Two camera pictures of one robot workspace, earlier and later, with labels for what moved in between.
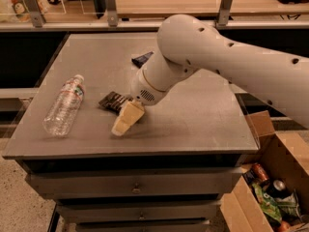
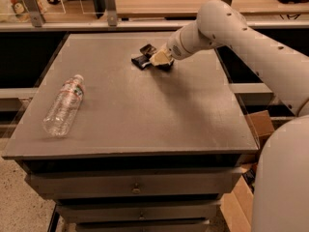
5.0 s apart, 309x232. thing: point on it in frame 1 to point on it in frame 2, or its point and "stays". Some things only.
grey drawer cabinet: [165, 174] stays
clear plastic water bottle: [63, 109] stays
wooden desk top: [197, 0] stays
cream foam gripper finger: [129, 113] to [161, 57]
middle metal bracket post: [111, 4] stays
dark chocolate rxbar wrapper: [115, 101] to [148, 50]
